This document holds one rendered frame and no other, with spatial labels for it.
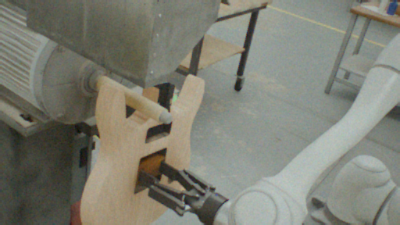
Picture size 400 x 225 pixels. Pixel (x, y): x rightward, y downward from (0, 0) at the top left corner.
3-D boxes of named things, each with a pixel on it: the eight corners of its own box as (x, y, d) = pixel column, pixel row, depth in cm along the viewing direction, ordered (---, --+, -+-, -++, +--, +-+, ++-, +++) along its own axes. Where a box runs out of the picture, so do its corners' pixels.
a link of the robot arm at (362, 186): (337, 189, 162) (358, 141, 152) (383, 216, 152) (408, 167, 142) (317, 205, 151) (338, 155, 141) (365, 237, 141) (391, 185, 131)
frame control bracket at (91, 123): (81, 132, 121) (81, 120, 119) (128, 112, 135) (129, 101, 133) (90, 137, 119) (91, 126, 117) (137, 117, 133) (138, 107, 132)
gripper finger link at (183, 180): (201, 193, 95) (207, 192, 96) (176, 166, 103) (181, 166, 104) (198, 207, 96) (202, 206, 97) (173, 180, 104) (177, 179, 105)
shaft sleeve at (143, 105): (94, 85, 93) (102, 73, 94) (101, 91, 96) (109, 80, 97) (155, 119, 85) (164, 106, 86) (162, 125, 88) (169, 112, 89)
